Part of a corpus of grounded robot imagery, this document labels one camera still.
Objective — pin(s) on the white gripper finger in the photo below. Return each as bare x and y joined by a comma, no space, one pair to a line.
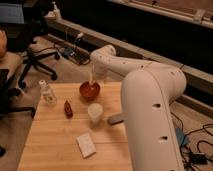
91,78

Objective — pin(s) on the red-brown ceramic bowl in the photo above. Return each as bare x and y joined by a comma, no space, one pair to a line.
89,91

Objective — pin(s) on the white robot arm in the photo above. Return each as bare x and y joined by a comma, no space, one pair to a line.
147,90

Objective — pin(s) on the power strip on floor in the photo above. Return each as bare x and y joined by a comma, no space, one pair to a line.
71,55

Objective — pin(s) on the small red sauce bottle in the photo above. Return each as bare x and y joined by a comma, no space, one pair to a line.
68,110

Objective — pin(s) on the grey rectangular block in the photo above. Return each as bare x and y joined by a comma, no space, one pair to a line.
115,119

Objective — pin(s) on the clear plastic bottle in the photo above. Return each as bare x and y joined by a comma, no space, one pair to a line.
47,93

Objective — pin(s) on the white sponge block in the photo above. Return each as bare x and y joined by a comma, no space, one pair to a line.
86,145

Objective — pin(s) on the white spray bottle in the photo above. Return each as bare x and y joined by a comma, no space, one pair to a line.
55,13

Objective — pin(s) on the black office chair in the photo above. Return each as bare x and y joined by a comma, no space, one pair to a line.
23,20

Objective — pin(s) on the blue box on floor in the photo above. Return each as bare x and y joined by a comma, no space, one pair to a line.
181,137

